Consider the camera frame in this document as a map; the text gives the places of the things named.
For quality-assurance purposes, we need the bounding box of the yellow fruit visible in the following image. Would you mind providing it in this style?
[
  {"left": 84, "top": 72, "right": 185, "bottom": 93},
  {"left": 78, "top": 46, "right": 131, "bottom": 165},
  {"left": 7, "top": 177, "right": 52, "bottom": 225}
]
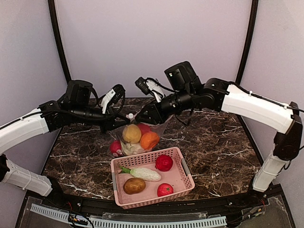
[{"left": 123, "top": 124, "right": 142, "bottom": 143}]

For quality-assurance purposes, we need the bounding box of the orange fruit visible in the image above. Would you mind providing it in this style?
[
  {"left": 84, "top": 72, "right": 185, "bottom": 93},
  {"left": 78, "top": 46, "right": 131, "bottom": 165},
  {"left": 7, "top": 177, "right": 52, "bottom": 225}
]
[{"left": 140, "top": 131, "right": 160, "bottom": 150}]

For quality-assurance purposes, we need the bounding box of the clear zip top bag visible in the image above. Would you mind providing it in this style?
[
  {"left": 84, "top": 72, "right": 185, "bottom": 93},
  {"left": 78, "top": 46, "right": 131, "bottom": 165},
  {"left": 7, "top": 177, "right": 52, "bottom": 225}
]
[{"left": 108, "top": 113, "right": 172, "bottom": 157}]

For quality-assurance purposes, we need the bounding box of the red ball fruit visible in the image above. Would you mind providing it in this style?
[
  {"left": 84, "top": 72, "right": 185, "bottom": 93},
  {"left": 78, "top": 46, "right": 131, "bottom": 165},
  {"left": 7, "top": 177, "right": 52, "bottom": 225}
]
[{"left": 110, "top": 140, "right": 122, "bottom": 157}]

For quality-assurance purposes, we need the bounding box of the pale green cabbage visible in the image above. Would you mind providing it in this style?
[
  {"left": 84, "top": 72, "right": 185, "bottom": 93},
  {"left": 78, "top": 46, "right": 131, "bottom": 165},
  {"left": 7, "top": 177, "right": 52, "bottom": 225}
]
[{"left": 121, "top": 142, "right": 146, "bottom": 156}]

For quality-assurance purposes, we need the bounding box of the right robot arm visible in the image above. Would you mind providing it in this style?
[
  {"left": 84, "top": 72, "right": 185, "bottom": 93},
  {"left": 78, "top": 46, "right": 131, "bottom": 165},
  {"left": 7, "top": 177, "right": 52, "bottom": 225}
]
[{"left": 135, "top": 61, "right": 303, "bottom": 192}]

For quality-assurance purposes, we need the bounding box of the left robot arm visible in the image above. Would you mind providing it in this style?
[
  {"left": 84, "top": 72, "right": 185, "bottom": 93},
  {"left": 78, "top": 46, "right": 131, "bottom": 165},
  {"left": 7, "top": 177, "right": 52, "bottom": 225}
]
[{"left": 0, "top": 80, "right": 130, "bottom": 197}]

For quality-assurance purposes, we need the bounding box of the white radish vegetable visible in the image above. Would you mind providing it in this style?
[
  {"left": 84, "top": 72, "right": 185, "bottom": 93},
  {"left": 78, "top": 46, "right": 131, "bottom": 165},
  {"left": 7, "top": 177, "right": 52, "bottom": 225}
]
[{"left": 119, "top": 166, "right": 162, "bottom": 182}]

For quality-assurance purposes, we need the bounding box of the pink plastic basket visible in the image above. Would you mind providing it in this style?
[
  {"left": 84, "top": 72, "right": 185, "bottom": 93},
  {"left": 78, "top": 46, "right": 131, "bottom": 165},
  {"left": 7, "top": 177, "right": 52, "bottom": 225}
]
[{"left": 111, "top": 147, "right": 195, "bottom": 209}]

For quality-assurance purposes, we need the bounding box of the brown potato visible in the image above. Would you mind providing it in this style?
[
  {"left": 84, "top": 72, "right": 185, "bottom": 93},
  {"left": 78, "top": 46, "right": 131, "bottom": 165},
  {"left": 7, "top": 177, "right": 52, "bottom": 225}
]
[{"left": 123, "top": 178, "right": 146, "bottom": 195}]

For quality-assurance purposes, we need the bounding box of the red apple front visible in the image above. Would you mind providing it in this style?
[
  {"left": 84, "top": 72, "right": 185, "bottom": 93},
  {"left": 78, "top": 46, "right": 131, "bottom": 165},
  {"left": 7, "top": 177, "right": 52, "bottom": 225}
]
[{"left": 157, "top": 183, "right": 174, "bottom": 197}]

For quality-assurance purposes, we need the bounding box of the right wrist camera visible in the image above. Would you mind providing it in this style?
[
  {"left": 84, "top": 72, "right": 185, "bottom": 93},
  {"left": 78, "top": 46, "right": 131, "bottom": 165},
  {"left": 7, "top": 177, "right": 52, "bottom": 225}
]
[{"left": 135, "top": 77, "right": 166, "bottom": 103}]

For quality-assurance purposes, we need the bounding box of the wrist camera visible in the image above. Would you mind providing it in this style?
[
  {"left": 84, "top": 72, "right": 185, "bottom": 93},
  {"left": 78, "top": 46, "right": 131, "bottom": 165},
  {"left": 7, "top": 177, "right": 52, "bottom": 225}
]
[
  {"left": 99, "top": 84, "right": 125, "bottom": 114},
  {"left": 135, "top": 77, "right": 166, "bottom": 103}
]

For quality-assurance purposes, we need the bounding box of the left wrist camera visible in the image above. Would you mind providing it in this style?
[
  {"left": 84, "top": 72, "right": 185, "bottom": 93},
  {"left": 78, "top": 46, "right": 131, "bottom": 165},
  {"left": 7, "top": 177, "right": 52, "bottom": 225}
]
[{"left": 99, "top": 84, "right": 125, "bottom": 114}]

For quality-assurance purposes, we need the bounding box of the black front rail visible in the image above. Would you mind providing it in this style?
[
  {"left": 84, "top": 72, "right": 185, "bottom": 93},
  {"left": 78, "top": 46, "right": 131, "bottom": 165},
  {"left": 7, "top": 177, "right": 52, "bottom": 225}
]
[{"left": 62, "top": 193, "right": 257, "bottom": 217}]

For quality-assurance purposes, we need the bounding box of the white cable duct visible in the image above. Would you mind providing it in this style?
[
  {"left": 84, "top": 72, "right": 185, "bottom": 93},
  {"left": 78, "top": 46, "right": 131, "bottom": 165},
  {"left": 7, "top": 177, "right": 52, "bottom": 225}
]
[{"left": 30, "top": 203, "right": 227, "bottom": 228}]

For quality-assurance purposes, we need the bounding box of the black left frame post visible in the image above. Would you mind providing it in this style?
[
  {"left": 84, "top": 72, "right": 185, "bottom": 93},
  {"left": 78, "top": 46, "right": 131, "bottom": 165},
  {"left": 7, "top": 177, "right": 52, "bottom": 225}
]
[{"left": 47, "top": 0, "right": 72, "bottom": 84}]

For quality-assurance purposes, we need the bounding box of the black frame post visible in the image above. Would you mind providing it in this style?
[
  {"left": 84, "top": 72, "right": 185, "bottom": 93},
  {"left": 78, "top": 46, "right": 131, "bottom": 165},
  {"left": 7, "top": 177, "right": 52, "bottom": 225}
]
[
  {"left": 47, "top": 0, "right": 72, "bottom": 84},
  {"left": 235, "top": 0, "right": 259, "bottom": 85}
]

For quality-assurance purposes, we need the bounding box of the black right frame post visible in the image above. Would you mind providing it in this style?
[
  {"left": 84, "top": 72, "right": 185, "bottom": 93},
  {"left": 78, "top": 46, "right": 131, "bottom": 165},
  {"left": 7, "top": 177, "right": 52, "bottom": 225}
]
[{"left": 235, "top": 0, "right": 259, "bottom": 85}]

